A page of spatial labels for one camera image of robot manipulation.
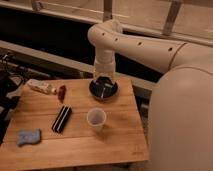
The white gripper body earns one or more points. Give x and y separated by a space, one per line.
104 70

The black white striped eraser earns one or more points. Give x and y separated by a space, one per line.
61 119

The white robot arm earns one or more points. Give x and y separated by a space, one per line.
180 116

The translucent ceramic cup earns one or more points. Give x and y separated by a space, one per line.
96 118

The dark blue bowl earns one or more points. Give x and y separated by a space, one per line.
103 88

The dark red small object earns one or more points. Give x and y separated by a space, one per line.
61 93

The wooden board table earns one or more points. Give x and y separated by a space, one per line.
121 139

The blue sponge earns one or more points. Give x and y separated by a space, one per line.
29 137

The black equipment with cables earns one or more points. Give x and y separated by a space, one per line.
9 82

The metal rail frame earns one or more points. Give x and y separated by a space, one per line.
188 20

